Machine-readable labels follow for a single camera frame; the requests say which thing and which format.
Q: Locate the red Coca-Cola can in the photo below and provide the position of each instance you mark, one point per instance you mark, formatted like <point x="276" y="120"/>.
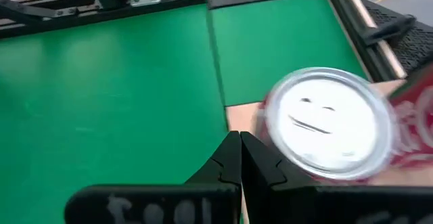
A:
<point x="329" y="126"/>
<point x="417" y="122"/>

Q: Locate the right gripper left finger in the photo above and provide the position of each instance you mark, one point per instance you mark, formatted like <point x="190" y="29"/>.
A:
<point x="223" y="170"/>

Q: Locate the green table mat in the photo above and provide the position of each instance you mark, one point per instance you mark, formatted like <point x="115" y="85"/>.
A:
<point x="101" y="99"/>

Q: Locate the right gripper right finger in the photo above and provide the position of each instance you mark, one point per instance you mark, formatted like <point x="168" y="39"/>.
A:
<point x="260" y="170"/>

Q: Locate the black perforated metal box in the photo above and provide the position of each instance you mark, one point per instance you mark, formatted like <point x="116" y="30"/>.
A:
<point x="419" y="41"/>

